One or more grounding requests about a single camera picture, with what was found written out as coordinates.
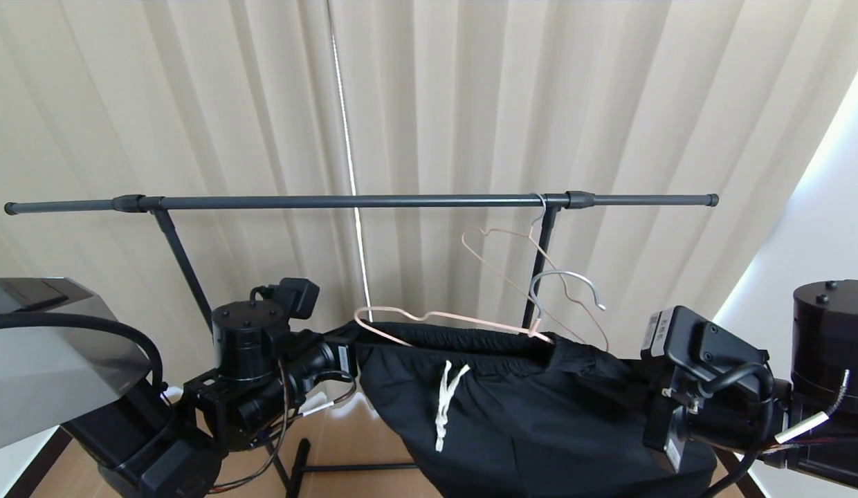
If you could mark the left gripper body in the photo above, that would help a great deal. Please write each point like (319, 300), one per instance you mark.
(311, 360)

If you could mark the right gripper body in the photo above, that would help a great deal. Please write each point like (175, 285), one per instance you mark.
(733, 425)

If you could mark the black shorts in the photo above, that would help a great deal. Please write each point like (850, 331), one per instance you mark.
(540, 429)

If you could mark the pink clothes hanger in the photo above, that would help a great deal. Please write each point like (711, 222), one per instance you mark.
(564, 272)
(542, 207)

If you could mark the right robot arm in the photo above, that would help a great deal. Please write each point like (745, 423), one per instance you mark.
(834, 346)

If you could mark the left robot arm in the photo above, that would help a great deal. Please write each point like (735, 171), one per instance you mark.
(41, 373)

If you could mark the black clothes rack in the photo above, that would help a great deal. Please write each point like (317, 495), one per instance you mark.
(332, 202)

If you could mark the beige curtain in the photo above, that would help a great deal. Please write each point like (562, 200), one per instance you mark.
(194, 104)

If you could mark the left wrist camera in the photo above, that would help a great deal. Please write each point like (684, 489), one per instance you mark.
(290, 297)

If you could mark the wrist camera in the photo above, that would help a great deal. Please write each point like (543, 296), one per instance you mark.
(706, 339)
(290, 297)

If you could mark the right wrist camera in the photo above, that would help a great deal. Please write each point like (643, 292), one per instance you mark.
(706, 339)

